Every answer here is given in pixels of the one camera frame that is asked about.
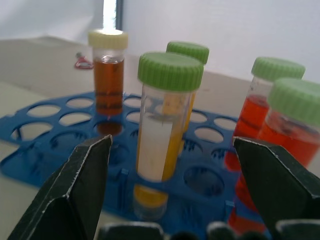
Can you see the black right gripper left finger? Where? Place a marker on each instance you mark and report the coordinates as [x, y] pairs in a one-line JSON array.
[[62, 190]]

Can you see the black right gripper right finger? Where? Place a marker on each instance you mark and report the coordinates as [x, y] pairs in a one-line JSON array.
[[277, 180]]

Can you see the yellow liquid tube green cap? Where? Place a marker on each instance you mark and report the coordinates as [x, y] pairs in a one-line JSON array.
[[192, 55], [162, 120]]

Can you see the blue test tube rack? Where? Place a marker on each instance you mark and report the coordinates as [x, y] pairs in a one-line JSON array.
[[205, 160]]

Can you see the red liquid tube green cap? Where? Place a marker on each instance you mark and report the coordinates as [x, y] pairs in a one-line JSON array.
[[287, 135], [252, 112]]

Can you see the brown liquid tube cream cap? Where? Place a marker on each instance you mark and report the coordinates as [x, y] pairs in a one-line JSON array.
[[109, 75]]

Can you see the small red clip object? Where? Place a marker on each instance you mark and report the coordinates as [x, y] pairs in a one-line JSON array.
[[83, 62]]

